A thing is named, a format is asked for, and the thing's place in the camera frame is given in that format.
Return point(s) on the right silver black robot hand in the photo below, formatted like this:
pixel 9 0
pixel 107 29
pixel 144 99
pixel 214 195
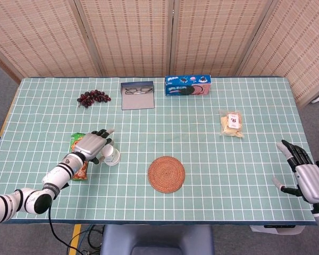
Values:
pixel 311 180

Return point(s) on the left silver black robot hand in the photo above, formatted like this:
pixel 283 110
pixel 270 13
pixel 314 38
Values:
pixel 91 144

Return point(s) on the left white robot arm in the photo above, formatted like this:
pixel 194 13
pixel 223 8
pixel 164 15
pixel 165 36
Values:
pixel 55 175

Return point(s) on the green snack bag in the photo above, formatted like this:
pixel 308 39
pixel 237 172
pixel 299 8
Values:
pixel 81 172

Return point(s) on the dark red grape bunch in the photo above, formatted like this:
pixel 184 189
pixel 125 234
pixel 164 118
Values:
pixel 91 97

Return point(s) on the open grey glasses case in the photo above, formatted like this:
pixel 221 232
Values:
pixel 137 102

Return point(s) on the round woven rattan coaster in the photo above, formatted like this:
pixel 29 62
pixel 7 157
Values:
pixel 166 174

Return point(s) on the clear bag of crackers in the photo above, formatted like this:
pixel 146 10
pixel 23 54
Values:
pixel 230 128

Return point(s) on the blue Oreo cookie box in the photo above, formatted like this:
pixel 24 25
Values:
pixel 175 90

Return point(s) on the green checked tablecloth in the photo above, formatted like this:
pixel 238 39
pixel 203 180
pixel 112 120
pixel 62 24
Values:
pixel 202 132

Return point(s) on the bamboo folding screen panel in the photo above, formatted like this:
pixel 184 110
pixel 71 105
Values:
pixel 220 37
pixel 303 47
pixel 34 40
pixel 130 37

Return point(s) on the blue grey chair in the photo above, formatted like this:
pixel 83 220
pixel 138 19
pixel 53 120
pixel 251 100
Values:
pixel 157 239

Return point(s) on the thin frame eyeglasses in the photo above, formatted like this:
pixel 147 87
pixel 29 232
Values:
pixel 130 91

